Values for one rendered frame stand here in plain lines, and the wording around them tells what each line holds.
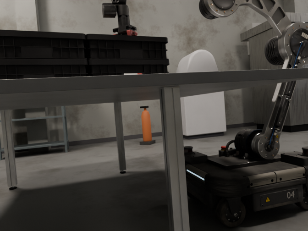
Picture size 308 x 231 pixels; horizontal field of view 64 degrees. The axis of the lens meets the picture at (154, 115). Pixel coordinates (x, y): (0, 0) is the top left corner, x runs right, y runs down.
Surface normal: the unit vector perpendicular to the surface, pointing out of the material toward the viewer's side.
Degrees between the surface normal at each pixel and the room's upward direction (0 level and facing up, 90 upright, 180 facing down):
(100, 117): 90
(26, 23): 90
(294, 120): 90
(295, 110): 90
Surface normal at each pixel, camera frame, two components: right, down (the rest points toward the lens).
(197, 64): 0.27, 0.01
